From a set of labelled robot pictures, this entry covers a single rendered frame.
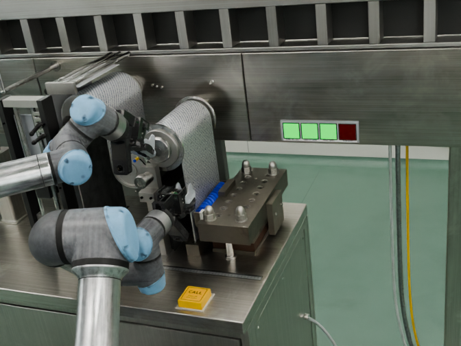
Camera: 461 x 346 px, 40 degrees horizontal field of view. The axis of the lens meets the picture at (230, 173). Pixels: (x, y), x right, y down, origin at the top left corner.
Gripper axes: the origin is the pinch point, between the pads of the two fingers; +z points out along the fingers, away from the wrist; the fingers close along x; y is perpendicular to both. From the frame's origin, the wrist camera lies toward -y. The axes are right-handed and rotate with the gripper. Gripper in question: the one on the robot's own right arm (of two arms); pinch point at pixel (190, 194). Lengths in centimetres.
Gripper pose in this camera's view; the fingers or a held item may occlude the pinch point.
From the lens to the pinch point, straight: 191.2
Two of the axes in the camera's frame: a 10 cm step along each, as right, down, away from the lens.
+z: 3.5, -4.2, 8.4
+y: -1.2, -9.0, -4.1
